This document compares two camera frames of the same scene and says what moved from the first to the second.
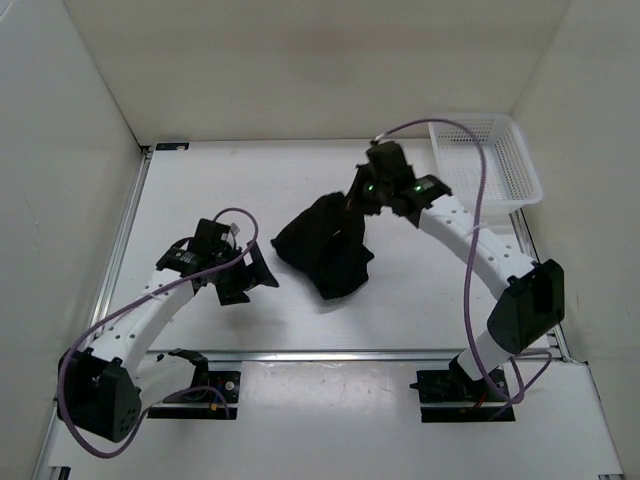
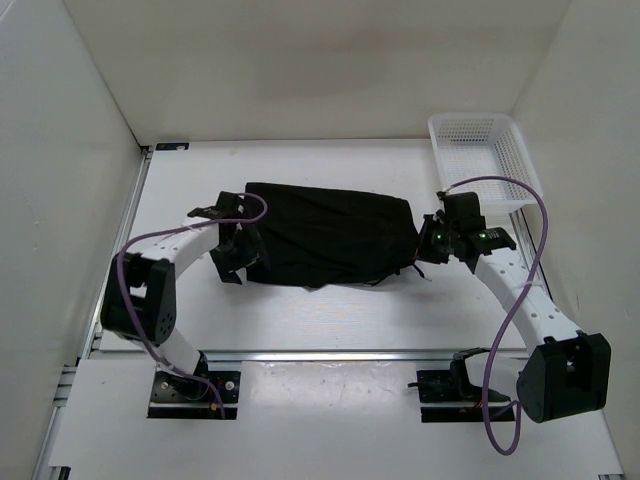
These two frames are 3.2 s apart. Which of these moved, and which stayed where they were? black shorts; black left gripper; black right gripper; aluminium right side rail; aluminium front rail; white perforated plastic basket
Moved: black shorts; black left gripper; black right gripper
Stayed: aluminium front rail; aluminium right side rail; white perforated plastic basket
